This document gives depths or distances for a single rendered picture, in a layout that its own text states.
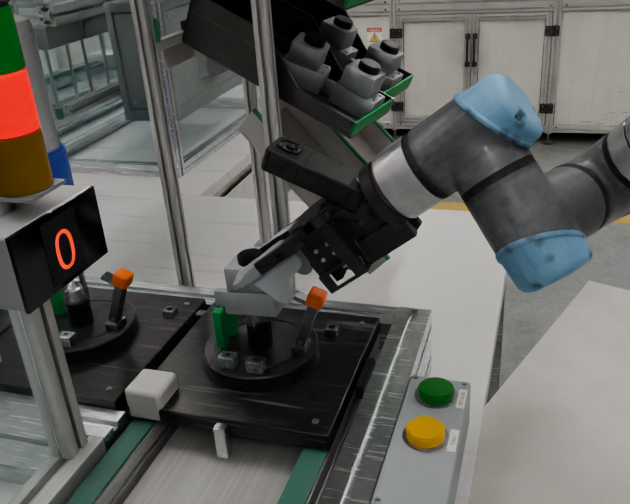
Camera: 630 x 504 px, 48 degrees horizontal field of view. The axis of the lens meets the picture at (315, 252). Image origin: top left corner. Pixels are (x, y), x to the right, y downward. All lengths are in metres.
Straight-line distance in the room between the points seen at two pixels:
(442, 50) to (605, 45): 0.96
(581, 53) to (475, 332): 3.68
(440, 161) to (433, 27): 4.06
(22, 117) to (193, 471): 0.42
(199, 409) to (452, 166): 0.38
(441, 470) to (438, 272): 0.61
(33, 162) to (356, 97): 0.49
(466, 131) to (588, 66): 4.06
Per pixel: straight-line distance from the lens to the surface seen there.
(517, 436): 0.94
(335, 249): 0.73
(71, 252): 0.68
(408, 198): 0.68
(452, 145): 0.66
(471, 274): 1.28
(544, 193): 0.66
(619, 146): 0.72
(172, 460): 0.84
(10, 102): 0.63
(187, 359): 0.90
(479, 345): 1.09
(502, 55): 4.69
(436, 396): 0.80
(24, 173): 0.64
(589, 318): 1.19
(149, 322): 0.99
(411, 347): 0.90
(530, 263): 0.65
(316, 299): 0.80
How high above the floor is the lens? 1.46
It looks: 26 degrees down
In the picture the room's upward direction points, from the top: 4 degrees counter-clockwise
